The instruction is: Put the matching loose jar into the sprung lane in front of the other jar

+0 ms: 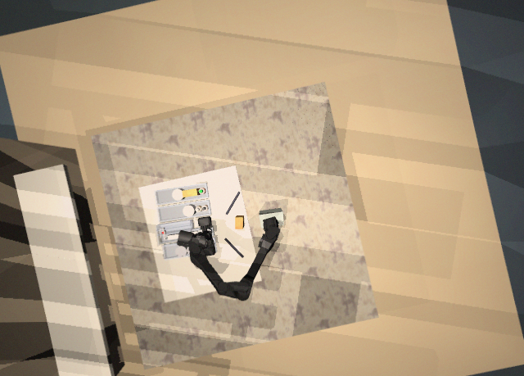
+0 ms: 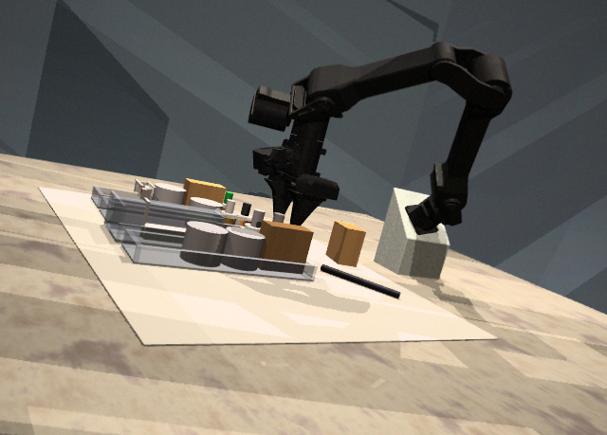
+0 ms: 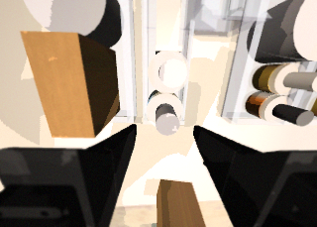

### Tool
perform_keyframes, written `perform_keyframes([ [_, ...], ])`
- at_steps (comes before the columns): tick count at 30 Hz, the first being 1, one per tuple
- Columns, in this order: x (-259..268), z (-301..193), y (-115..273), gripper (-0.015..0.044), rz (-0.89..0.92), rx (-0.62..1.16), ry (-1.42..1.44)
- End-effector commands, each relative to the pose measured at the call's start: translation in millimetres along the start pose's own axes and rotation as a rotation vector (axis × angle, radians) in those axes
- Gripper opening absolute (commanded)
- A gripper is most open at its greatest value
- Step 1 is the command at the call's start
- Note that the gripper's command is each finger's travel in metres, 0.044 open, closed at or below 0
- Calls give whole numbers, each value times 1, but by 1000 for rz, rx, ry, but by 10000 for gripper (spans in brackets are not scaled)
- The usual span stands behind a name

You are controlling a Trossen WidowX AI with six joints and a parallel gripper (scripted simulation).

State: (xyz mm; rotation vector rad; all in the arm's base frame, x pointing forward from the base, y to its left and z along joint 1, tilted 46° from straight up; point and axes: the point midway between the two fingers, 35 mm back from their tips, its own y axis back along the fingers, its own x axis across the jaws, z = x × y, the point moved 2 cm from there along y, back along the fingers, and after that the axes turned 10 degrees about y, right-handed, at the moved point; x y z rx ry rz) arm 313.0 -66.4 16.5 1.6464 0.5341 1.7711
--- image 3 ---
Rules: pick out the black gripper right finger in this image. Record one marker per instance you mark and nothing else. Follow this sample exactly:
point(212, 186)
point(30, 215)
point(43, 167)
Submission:
point(248, 181)

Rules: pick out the brown block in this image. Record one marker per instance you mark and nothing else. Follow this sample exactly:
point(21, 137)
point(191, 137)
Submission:
point(178, 205)

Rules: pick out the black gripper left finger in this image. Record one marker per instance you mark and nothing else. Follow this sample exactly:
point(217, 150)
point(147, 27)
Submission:
point(96, 172)

